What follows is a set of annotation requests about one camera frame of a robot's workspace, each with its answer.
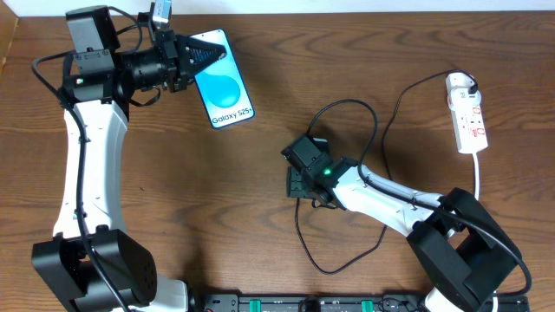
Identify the blue Galaxy smartphone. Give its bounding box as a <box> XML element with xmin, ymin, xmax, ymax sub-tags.
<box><xmin>193</xmin><ymin>29</ymin><xmax>255</xmax><ymax>129</ymax></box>

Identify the black charger cable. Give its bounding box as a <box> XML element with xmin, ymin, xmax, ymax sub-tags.
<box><xmin>294</xmin><ymin>68</ymin><xmax>480</xmax><ymax>276</ymax></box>

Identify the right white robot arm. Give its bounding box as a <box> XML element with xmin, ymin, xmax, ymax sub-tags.
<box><xmin>282</xmin><ymin>134</ymin><xmax>523</xmax><ymax>311</ymax></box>

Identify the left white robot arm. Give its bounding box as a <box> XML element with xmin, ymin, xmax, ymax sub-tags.
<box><xmin>31</xmin><ymin>1</ymin><xmax>226</xmax><ymax>311</ymax></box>

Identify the white USB charger plug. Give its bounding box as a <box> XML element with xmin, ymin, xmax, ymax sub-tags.
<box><xmin>446</xmin><ymin>72</ymin><xmax>481</xmax><ymax>111</ymax></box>

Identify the white power strip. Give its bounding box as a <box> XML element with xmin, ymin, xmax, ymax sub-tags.
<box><xmin>449</xmin><ymin>105</ymin><xmax>488</xmax><ymax>154</ymax></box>

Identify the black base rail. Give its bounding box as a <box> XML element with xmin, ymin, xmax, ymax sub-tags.
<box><xmin>190</xmin><ymin>293</ymin><xmax>531</xmax><ymax>312</ymax></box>

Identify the white power strip cord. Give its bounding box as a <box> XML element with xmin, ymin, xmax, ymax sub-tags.
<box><xmin>471</xmin><ymin>151</ymin><xmax>482</xmax><ymax>200</ymax></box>

